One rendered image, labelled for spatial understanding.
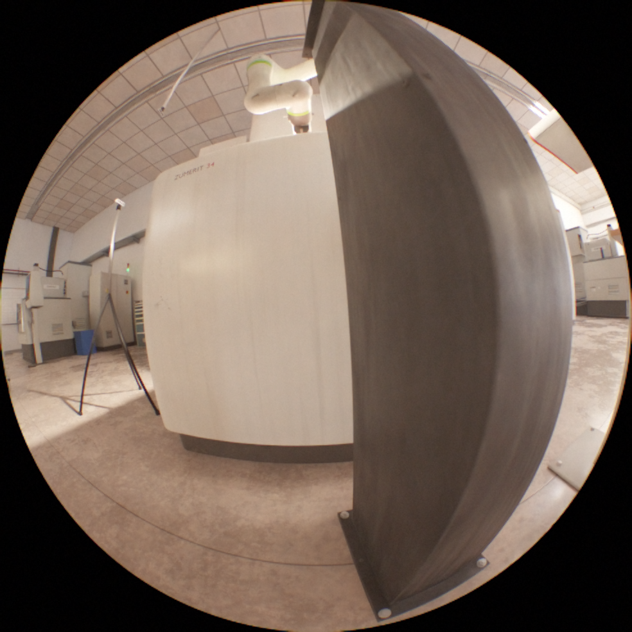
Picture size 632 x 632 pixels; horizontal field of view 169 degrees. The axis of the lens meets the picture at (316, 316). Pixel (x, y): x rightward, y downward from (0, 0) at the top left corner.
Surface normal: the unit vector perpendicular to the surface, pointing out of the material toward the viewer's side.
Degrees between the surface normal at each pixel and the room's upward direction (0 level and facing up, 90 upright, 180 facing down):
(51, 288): 90
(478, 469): 90
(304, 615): 0
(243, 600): 0
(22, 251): 90
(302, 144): 90
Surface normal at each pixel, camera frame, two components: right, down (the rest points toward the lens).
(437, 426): -0.99, 0.07
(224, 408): -0.04, 0.04
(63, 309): 1.00, -0.07
